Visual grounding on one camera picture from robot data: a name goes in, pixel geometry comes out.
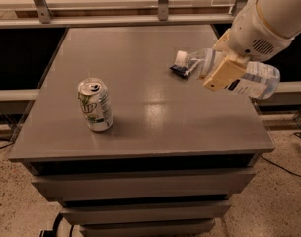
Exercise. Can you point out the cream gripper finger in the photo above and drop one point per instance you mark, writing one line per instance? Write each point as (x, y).
(222, 45)
(230, 68)

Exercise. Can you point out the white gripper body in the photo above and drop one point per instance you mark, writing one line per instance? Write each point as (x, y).
(252, 35)

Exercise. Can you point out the clear plastic water bottle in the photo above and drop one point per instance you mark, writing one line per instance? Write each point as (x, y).
(260, 80)

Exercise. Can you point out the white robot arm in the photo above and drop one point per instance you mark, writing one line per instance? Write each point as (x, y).
(284, 16)

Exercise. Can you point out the dark blue snack packet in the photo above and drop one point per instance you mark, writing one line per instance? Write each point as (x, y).
(180, 71)

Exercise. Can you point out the grey drawer cabinet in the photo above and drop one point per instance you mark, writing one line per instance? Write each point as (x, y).
(175, 154)

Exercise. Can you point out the green white soda can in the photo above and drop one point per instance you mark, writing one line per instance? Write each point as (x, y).
(95, 104)

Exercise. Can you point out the metal railing with glass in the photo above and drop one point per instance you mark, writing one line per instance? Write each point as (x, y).
(19, 14)

